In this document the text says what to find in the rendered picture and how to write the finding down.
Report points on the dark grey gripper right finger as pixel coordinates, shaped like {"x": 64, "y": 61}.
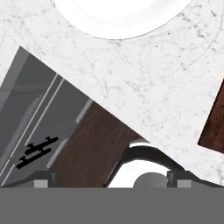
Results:
{"x": 179, "y": 178}

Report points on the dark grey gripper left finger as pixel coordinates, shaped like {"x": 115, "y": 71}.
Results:
{"x": 43, "y": 178}

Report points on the brown wooden open drawer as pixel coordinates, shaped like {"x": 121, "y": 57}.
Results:
{"x": 93, "y": 145}

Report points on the brown wooden cutting board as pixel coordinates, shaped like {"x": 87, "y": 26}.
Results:
{"x": 214, "y": 128}

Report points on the white round plate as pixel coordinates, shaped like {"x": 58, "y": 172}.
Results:
{"x": 122, "y": 17}

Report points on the grey round knob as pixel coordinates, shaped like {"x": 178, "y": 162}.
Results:
{"x": 151, "y": 180}

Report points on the white round thing black rim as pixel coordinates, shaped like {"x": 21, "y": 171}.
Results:
{"x": 145, "y": 157}

